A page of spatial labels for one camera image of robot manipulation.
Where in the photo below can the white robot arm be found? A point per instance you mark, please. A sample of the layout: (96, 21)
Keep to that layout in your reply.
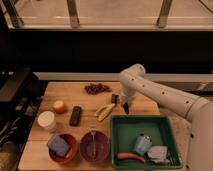
(195, 109)

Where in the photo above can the black equipment stack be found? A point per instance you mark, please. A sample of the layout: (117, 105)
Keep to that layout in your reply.
(17, 91)

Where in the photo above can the orange carrot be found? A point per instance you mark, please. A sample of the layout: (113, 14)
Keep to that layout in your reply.
(123, 156)

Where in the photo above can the metal fork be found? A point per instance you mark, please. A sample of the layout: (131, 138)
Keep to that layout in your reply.
(93, 133)

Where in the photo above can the green plastic tray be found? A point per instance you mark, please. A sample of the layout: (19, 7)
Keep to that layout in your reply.
(124, 131)

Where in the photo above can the banana peel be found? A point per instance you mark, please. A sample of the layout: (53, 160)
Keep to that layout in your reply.
(104, 111)

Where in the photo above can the purple bowl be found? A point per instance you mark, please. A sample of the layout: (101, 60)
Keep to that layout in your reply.
(102, 147)

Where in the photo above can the blue sponge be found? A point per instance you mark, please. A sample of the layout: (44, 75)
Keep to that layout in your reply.
(58, 145)

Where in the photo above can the red-brown bowl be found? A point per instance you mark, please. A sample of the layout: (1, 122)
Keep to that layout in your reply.
(71, 152)

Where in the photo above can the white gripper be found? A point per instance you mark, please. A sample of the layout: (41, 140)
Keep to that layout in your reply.
(127, 95)

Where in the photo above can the black handled brush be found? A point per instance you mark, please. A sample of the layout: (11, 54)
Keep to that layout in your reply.
(115, 99)

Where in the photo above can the white lidded jar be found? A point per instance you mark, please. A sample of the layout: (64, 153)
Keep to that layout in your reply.
(47, 121)

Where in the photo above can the orange apple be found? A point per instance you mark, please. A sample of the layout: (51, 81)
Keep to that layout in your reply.
(59, 107)

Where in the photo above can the black remote control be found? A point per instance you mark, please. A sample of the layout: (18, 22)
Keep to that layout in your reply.
(75, 116)

